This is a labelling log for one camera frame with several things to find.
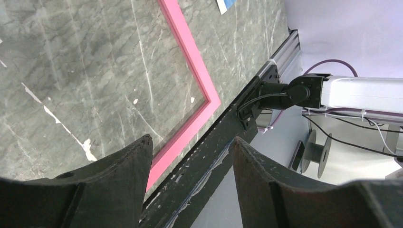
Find building photo print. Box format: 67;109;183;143
216;0;236;15

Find black cable spool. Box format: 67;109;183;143
288;130;332;178

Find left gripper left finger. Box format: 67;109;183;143
0;134;153;228

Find thin black wire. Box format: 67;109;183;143
301;114;403;158

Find pink photo frame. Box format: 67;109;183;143
146;0;221;190

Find aluminium extrusion rail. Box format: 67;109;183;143
256;29;300;79

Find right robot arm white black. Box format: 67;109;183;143
237;74;403;126

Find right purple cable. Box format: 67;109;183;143
258;58;403;134

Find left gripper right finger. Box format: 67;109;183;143
231;137;403;228

